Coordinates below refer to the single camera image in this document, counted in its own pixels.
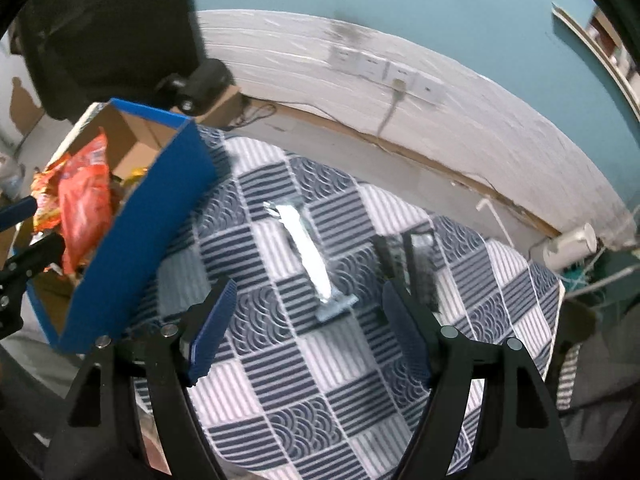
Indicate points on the white wall socket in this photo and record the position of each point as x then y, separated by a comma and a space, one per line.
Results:
345, 59
431, 91
374, 67
402, 75

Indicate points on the navy patterned tablecloth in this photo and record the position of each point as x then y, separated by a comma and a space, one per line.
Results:
300, 385

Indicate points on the thin white tube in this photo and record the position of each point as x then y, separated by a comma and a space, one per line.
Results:
495, 217

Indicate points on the long silver snack packet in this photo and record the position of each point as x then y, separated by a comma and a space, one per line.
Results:
307, 250

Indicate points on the small cardboard box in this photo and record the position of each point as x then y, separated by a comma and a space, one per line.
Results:
220, 107

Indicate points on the large black screen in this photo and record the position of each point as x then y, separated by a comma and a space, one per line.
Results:
110, 25

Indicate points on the blue cardboard box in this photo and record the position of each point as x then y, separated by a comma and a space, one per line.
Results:
150, 240

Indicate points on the yellow snack bar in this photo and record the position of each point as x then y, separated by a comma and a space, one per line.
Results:
136, 176

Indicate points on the white wall shelf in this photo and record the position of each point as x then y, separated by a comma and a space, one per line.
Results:
595, 55

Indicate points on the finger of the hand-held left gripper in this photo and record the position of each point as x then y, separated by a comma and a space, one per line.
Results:
17, 212
35, 255

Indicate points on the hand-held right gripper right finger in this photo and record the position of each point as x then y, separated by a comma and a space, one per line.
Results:
405, 335

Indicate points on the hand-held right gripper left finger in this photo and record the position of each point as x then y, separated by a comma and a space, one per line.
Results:
212, 335

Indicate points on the white and orange snack packet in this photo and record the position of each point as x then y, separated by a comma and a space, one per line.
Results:
45, 195

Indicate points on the black webcam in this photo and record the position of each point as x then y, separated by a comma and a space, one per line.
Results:
200, 85

